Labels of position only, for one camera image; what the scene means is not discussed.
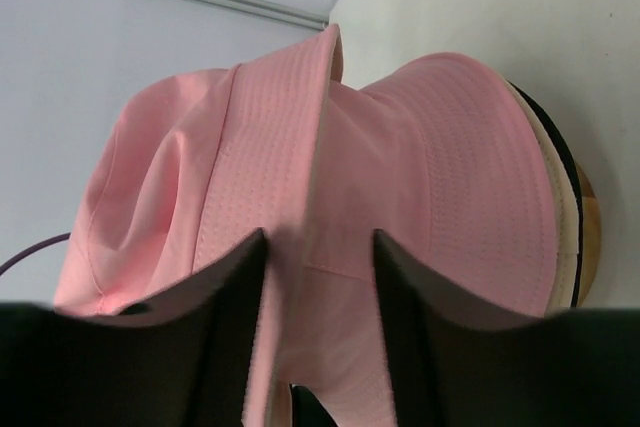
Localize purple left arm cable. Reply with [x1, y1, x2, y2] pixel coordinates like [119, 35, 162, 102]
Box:
[0, 231, 71, 278]

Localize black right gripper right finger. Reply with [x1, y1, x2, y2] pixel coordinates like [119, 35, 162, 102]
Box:
[373, 230, 639, 426]

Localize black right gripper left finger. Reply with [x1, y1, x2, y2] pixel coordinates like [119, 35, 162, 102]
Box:
[1, 230, 268, 426]

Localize pink bucket hat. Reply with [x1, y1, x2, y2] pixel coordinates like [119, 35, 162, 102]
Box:
[281, 54, 575, 426]
[54, 25, 342, 426]

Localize beige bucket hat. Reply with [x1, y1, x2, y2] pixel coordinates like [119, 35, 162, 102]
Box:
[502, 77, 584, 311]

